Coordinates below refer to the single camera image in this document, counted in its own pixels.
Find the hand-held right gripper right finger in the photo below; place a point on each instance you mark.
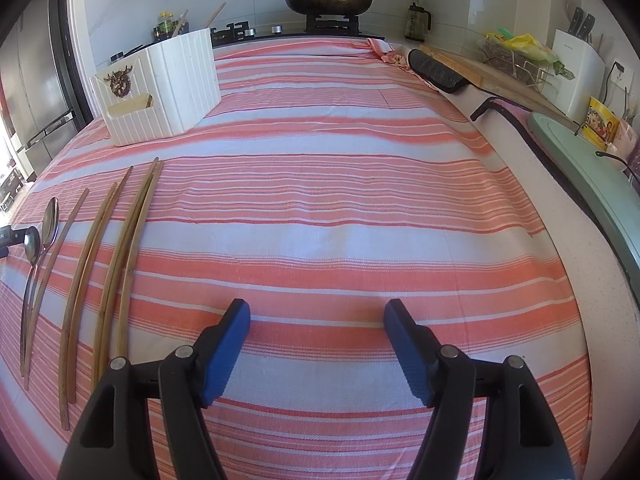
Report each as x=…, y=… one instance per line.
x=407, y=355

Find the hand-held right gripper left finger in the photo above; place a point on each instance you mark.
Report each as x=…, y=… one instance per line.
x=227, y=350

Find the small metal spoon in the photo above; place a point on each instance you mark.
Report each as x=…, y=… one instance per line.
x=31, y=245

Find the white ribbed utensil holder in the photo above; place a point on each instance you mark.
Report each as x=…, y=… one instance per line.
x=185, y=85

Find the grey refrigerator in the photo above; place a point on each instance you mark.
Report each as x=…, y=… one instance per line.
x=40, y=85

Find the pink white striped cloth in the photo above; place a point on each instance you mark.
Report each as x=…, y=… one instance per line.
x=325, y=185

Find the light green plastic board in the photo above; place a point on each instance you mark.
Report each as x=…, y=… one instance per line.
x=575, y=160

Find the pink black-edged mat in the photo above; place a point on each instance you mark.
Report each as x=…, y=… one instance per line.
x=515, y=111

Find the green label yellow cap bottle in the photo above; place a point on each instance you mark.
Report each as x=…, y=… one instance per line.
x=167, y=25

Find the black ribbed mat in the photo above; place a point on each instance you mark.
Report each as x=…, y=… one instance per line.
x=437, y=72

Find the wooden cutting board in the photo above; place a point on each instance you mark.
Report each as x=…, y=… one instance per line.
x=500, y=82

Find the yellow printed packet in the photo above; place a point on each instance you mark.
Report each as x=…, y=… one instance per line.
x=602, y=120

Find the white knife holder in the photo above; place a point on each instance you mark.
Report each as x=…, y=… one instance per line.
x=580, y=75

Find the yellow plastic bag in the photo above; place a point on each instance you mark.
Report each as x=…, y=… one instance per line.
x=530, y=46

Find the black gas stove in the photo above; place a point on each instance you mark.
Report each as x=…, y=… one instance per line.
x=330, y=26

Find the white wall socket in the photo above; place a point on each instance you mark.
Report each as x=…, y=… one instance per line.
x=618, y=72

